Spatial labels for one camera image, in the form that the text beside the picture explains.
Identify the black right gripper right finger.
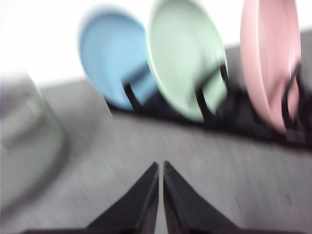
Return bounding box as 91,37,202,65
163,161,240,234

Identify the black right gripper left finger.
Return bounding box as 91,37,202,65
86,162,159,234

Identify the green plate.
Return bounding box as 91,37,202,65
147,0,230,122

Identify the black plate rack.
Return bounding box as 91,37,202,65
108,65,312,150

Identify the green electric steamer pot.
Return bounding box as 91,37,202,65
0,70,68,218

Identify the blue plate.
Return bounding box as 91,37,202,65
79,11,157,110

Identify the pink plate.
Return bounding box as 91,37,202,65
241,0,301,133

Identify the grey table mat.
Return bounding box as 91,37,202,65
0,80,312,234

